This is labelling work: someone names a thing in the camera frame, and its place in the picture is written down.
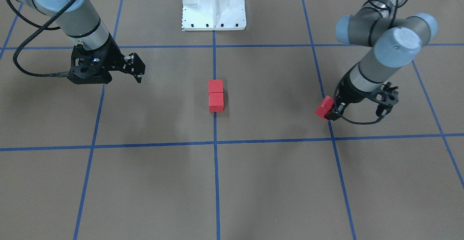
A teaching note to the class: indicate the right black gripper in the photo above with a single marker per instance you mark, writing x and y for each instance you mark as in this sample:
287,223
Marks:
112,53

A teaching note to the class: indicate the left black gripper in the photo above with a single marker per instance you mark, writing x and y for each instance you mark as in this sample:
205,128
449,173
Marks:
351,92

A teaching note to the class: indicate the red block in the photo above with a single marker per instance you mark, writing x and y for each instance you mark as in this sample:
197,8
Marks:
215,86
216,102
325,107

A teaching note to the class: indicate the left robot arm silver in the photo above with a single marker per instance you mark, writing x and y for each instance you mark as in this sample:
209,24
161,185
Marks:
394,43

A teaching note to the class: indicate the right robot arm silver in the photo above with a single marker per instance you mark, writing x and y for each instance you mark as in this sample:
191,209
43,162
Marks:
78,19

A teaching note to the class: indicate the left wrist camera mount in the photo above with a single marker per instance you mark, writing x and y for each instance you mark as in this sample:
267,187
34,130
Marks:
386,96

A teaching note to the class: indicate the white pedestal column base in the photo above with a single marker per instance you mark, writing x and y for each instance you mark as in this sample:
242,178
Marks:
213,15

